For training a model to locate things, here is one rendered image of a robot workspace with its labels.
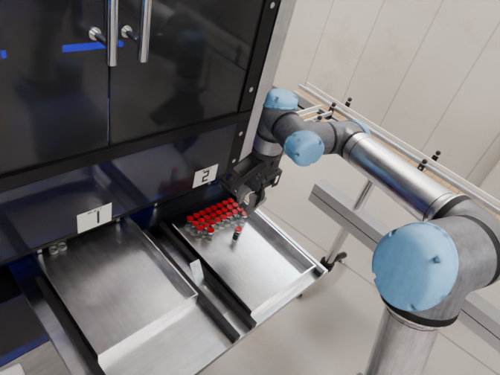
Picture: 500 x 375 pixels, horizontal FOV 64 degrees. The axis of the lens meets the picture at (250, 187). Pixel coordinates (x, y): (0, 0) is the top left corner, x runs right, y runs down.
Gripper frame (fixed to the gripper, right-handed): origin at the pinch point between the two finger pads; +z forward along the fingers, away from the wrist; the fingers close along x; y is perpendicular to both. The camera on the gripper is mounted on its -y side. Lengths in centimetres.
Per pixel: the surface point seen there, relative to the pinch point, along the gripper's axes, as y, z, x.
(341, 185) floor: 181, 101, 48
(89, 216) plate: -36.8, -2.4, 15.0
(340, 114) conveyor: 94, 8, 30
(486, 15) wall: 250, -31, 37
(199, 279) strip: -18.3, 11.3, -6.4
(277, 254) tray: 7.8, 12.8, -11.4
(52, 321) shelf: -51, 13, 3
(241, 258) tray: -2.9, 12.8, -6.6
